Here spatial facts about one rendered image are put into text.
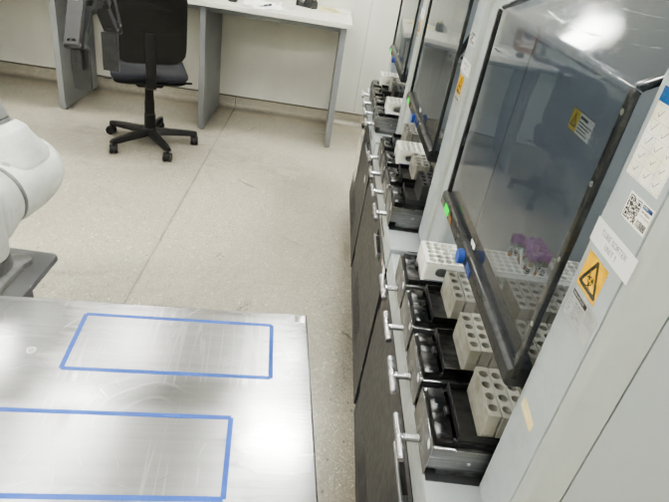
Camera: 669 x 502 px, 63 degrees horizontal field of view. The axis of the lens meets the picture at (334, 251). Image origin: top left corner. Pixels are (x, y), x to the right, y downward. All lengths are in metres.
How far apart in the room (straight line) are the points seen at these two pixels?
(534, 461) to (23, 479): 0.67
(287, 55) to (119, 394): 4.02
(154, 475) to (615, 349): 0.61
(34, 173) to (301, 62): 3.50
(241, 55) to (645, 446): 4.34
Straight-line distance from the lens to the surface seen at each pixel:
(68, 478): 0.87
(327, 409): 2.06
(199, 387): 0.96
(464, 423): 0.99
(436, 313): 1.21
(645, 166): 0.66
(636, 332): 0.69
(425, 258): 1.30
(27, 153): 1.47
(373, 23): 4.68
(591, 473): 0.85
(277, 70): 4.78
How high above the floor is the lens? 1.51
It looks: 31 degrees down
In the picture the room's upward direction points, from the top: 10 degrees clockwise
